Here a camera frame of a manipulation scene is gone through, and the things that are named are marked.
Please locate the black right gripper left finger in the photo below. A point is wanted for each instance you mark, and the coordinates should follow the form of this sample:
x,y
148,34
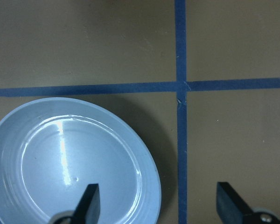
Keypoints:
x,y
87,210

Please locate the blue plate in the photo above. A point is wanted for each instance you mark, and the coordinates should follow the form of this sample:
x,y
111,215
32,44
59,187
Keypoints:
x,y
52,148

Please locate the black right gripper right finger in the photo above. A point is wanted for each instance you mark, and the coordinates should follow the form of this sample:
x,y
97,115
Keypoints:
x,y
232,209

